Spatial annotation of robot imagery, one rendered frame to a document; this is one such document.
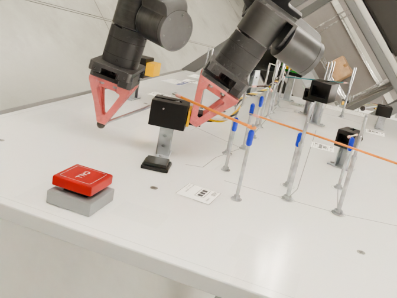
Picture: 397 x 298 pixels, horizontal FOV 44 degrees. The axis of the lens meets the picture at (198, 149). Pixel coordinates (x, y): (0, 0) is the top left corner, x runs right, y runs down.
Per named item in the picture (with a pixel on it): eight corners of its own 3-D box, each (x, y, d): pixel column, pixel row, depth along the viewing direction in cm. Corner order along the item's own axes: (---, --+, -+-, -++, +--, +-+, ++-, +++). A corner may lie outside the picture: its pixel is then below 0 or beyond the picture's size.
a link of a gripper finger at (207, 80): (211, 129, 80) (245, 81, 77) (210, 141, 73) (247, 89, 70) (176, 106, 79) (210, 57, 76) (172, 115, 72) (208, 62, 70)
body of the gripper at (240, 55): (239, 86, 79) (266, 48, 77) (241, 97, 70) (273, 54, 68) (206, 63, 79) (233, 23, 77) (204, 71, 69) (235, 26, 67)
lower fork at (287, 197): (292, 203, 68) (318, 106, 64) (279, 199, 69) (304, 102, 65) (293, 198, 70) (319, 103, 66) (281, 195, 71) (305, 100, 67)
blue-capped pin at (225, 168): (220, 167, 77) (231, 115, 75) (230, 169, 77) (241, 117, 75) (220, 170, 76) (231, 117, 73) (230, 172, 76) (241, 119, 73)
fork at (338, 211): (343, 217, 67) (373, 119, 63) (330, 213, 67) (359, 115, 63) (344, 212, 69) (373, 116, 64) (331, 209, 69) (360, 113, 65)
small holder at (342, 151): (364, 165, 94) (375, 129, 92) (348, 173, 87) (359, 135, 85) (342, 157, 97) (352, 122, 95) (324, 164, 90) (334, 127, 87)
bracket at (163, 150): (157, 148, 80) (162, 119, 79) (171, 151, 80) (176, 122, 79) (152, 157, 76) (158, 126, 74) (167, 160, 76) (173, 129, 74)
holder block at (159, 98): (152, 118, 79) (156, 94, 77) (186, 125, 78) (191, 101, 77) (147, 124, 75) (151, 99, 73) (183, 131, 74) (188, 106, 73)
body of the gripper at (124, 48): (143, 77, 80) (156, 33, 78) (128, 87, 70) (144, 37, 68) (106, 62, 80) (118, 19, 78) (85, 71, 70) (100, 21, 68)
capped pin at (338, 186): (334, 188, 78) (349, 137, 75) (332, 185, 79) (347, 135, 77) (343, 190, 78) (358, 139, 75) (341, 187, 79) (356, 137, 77)
